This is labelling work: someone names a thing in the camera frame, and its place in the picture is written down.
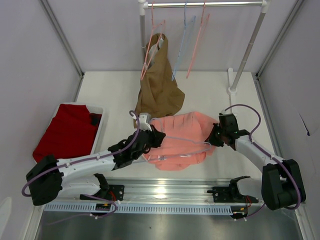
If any red garment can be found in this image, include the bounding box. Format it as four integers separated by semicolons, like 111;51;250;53
32;104;102;163

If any white plastic bin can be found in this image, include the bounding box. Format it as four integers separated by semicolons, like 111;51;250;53
62;102;106;155

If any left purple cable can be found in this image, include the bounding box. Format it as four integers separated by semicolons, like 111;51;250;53
21;117;142;221

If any pink pleated skirt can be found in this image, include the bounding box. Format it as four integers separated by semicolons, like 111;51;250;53
141;111;221;172

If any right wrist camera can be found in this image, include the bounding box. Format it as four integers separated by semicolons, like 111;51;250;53
219;109;238;117

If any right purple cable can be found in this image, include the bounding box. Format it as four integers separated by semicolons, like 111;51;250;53
223;104;305;221

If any slotted cable duct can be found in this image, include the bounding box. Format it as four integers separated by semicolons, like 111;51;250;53
44;202;233;216

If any pink wire hanger middle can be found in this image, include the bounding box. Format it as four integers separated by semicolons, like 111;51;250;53
186;0;210;79

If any brown skirt on hanger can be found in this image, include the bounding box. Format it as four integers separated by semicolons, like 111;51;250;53
135;33;185;118

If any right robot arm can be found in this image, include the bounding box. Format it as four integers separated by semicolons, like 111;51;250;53
207;113;307;211

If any purple cable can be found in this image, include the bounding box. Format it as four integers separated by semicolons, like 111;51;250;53
21;117;142;221
223;104;305;221

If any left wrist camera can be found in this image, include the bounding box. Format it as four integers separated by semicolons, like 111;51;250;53
138;112;152;131

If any white metal clothes rack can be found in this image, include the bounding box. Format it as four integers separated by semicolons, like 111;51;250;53
147;0;271;106

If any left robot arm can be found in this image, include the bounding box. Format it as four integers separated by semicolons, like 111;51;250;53
21;125;166;206

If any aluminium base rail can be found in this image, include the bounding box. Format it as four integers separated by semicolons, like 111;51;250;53
106;177;230;205

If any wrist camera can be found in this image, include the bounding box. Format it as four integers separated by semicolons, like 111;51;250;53
138;112;152;131
219;109;238;117

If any pink hanger holding brown skirt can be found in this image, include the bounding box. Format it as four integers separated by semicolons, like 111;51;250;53
138;0;166;81

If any blue wire hanger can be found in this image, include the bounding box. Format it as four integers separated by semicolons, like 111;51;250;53
128;109;212;165
171;0;196;82

